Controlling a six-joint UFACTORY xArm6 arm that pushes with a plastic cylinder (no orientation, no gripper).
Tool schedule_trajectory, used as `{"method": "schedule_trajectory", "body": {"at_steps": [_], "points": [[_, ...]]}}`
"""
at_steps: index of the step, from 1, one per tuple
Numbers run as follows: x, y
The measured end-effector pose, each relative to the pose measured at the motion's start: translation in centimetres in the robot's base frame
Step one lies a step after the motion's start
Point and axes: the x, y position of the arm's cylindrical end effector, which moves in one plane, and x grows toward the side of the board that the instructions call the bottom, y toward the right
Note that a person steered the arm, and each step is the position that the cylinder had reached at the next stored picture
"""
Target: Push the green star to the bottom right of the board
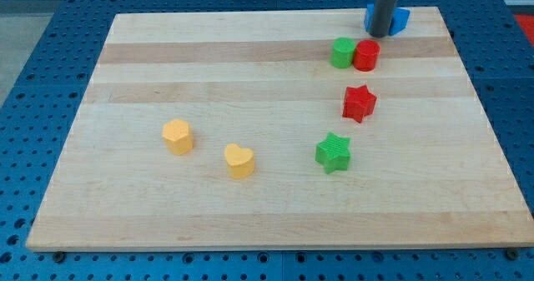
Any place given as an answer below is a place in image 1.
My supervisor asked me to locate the blue block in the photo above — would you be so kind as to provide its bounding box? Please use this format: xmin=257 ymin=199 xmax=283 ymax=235
xmin=364 ymin=3 xmax=411 ymax=37

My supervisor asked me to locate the green cylinder block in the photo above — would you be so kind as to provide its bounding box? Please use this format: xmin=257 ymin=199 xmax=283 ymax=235
xmin=330 ymin=38 xmax=356 ymax=68

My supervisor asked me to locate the yellow hexagon block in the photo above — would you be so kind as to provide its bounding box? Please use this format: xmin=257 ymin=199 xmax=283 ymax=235
xmin=162 ymin=119 xmax=194 ymax=156

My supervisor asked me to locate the yellow heart block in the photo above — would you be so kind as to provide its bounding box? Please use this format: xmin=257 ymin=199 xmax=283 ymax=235
xmin=224 ymin=143 xmax=255 ymax=179

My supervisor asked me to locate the wooden board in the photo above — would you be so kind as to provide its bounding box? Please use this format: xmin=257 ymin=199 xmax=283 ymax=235
xmin=26 ymin=7 xmax=533 ymax=252

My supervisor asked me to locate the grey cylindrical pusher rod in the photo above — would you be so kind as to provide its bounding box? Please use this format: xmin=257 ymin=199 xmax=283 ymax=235
xmin=369 ymin=0 xmax=398 ymax=38

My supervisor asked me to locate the red cylinder block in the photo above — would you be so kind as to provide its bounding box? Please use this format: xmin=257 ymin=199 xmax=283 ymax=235
xmin=353 ymin=39 xmax=380 ymax=72

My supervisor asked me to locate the red star block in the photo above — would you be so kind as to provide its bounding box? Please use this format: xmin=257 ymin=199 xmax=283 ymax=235
xmin=342 ymin=85 xmax=377 ymax=123

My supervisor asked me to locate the green star block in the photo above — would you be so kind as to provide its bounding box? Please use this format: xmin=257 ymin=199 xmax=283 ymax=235
xmin=315 ymin=132 xmax=350 ymax=174

